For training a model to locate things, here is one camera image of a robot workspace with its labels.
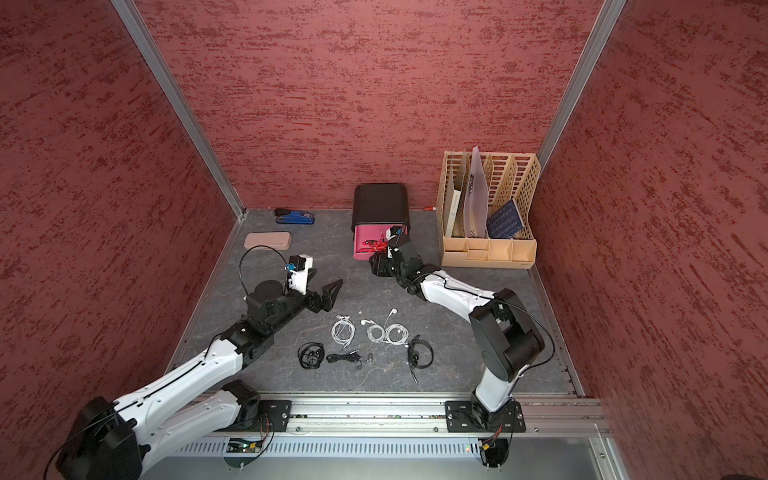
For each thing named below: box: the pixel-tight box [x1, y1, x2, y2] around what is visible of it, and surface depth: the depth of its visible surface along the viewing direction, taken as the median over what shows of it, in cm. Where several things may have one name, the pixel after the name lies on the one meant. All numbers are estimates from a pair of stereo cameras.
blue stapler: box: [274, 207, 316, 225], surface depth 118 cm
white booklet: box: [445, 189, 461, 238], surface depth 94 cm
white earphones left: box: [331, 314, 356, 349], surface depth 91 cm
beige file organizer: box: [435, 146, 542, 269], surface depth 105 cm
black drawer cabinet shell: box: [352, 183, 411, 233], surface depth 106 cm
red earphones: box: [356, 238, 388, 253], surface depth 94 cm
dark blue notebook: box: [486, 198, 525, 239], surface depth 105 cm
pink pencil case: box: [244, 231, 293, 251], surface depth 113 cm
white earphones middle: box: [360, 319, 388, 343], surface depth 89 cm
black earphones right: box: [407, 335, 434, 384], surface depth 87 cm
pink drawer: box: [353, 224, 409, 261], surface depth 96 cm
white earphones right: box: [383, 307, 409, 348], surface depth 89 cm
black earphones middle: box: [326, 350, 373, 370], surface depth 85 cm
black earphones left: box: [297, 342, 325, 370], surface depth 85 cm
